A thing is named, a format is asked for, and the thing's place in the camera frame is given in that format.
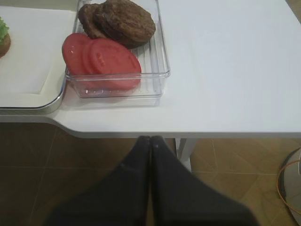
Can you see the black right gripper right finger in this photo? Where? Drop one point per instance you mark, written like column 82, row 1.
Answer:
column 180, row 199

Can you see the middle red tomato slice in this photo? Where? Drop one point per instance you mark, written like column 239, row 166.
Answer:
column 86, row 60

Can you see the white table leg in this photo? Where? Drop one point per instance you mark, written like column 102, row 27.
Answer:
column 184, row 149

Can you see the clear patty and tomato container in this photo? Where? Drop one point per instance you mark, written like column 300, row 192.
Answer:
column 152, row 57

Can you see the rear red tomato slice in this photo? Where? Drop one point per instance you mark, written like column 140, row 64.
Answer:
column 72, row 52

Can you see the white rectangular serving tray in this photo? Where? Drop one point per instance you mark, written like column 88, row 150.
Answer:
column 51, row 90

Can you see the burger bottom bun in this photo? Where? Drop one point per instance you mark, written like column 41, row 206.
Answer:
column 5, row 44

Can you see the green lettuce leaf on burger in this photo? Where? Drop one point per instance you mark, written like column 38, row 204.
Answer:
column 3, row 30

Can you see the white paper tray liner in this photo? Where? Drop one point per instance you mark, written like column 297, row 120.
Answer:
column 36, row 35

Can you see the round grey floor base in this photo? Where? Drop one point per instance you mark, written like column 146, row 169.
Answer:
column 290, row 180

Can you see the front red tomato slice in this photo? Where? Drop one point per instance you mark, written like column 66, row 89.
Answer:
column 111, row 59

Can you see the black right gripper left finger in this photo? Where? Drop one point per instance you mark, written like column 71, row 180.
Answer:
column 120, row 199

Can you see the brown meat patty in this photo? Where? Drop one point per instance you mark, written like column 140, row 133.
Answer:
column 86, row 18
column 125, row 22

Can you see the front brown meat patty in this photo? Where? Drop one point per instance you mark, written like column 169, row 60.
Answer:
column 125, row 22

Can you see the red tomato slice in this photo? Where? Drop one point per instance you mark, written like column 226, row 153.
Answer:
column 72, row 52
column 111, row 59
column 86, row 60

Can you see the rear brown meat patty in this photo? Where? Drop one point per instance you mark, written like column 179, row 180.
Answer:
column 86, row 18

